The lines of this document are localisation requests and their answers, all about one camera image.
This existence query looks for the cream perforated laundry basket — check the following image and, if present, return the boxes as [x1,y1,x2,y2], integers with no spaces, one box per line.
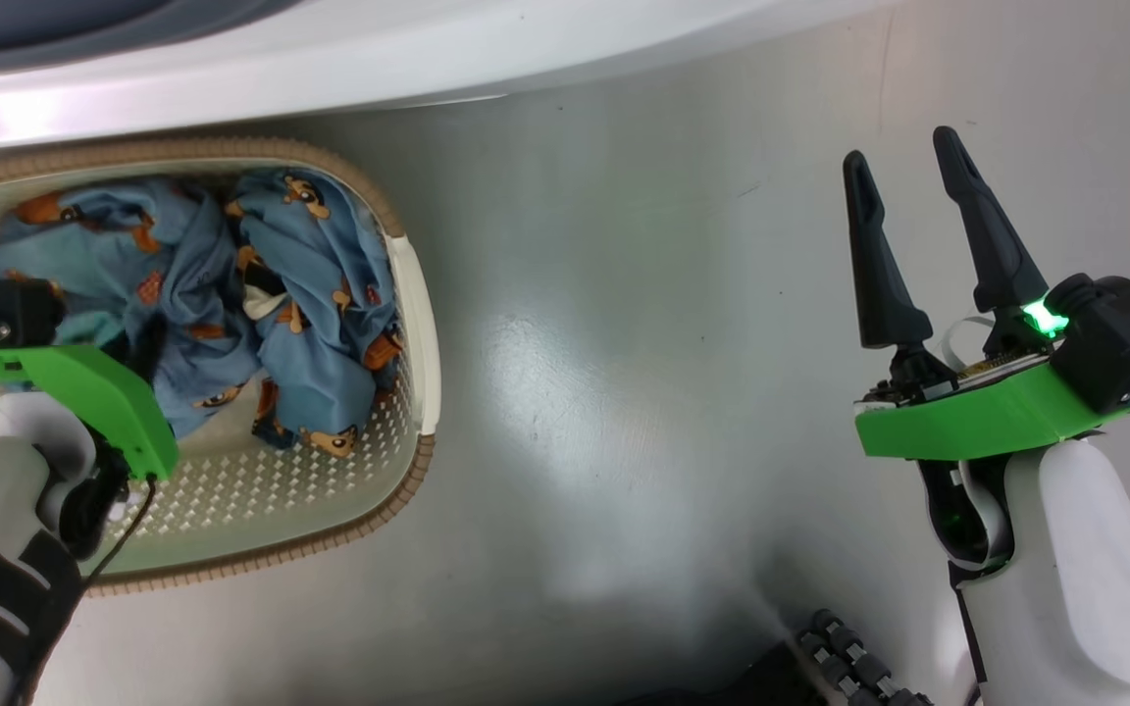
[0,137,442,597]

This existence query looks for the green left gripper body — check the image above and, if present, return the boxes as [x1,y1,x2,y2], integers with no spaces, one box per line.
[0,343,179,481]

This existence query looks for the white front-load washing machine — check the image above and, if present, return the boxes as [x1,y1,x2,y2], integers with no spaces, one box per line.
[0,0,899,156]

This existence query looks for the blue bear-print clothes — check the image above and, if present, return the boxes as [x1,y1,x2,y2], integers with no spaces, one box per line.
[0,169,407,460]

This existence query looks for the white flat ribbon cable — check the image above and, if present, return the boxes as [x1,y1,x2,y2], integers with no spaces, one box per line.
[938,314,996,372]

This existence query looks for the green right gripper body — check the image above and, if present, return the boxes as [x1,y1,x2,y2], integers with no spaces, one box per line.
[854,343,1130,570]

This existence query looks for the thin black cable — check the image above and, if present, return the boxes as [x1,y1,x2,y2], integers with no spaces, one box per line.
[11,474,159,706]

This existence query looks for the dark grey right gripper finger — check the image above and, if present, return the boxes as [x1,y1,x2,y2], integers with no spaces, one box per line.
[843,150,934,350]
[933,126,1050,354]

